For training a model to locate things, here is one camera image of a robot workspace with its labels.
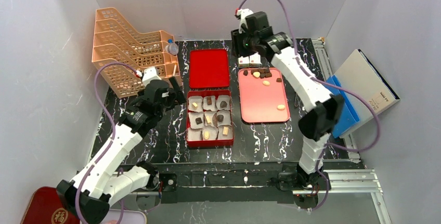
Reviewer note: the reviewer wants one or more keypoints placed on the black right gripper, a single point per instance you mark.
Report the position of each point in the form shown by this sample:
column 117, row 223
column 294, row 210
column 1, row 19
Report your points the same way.
column 242, row 47

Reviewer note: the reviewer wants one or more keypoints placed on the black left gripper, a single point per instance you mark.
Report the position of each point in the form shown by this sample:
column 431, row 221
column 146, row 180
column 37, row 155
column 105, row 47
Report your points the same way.
column 171, row 95

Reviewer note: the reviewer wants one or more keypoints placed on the red chocolate box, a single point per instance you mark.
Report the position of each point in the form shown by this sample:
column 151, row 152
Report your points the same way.
column 195, row 132

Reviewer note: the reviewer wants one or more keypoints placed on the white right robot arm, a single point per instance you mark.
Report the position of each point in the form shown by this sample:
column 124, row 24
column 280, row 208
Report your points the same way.
column 323, row 110

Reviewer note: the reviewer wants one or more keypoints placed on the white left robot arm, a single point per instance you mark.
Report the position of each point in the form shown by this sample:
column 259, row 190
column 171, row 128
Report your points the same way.
column 90, row 193

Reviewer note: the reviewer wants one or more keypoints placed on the red tin lid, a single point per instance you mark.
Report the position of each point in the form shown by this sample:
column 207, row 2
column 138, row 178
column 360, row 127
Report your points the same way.
column 209, row 68

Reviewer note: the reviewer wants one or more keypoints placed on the plastic water bottle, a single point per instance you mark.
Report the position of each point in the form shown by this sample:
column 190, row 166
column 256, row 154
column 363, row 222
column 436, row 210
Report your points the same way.
column 171, row 47

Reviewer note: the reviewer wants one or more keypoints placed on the pink plastic tray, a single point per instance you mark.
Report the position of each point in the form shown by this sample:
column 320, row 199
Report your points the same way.
column 258, row 102

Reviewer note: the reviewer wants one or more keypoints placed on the orange plastic file rack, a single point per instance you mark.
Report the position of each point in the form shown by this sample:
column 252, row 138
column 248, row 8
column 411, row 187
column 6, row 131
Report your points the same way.
column 116, row 40

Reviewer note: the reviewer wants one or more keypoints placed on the dark red round tin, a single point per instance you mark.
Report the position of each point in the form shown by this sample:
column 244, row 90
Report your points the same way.
column 46, row 207

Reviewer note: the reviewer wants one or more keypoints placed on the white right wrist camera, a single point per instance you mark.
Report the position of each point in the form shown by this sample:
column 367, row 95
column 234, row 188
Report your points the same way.
column 241, row 15

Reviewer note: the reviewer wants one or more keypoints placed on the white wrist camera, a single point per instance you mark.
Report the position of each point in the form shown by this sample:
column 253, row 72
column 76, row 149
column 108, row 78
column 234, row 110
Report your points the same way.
column 241, row 15
column 149, row 75

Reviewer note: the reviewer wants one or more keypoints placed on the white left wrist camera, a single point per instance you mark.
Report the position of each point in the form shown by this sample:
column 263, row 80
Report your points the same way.
column 149, row 75

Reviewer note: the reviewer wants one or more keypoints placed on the aluminium rail frame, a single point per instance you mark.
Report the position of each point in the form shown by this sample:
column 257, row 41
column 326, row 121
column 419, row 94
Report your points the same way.
column 242, row 172

